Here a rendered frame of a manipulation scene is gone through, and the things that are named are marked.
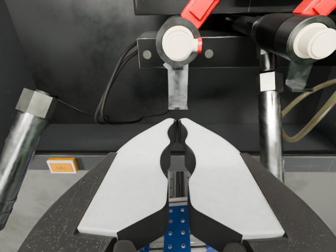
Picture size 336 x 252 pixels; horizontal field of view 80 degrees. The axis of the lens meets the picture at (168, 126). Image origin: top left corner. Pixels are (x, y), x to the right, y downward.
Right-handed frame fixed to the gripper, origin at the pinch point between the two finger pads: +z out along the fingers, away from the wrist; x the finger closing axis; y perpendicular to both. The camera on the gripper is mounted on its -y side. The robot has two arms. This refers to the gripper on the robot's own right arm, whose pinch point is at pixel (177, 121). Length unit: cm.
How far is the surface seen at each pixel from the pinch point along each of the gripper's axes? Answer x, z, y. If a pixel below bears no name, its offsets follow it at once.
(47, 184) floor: -114, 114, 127
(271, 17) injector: 7.2, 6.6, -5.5
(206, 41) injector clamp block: 3.6, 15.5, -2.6
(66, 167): -21.0, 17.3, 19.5
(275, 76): 8.1, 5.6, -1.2
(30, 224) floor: -152, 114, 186
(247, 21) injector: 7.3, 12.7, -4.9
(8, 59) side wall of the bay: -30.9, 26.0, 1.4
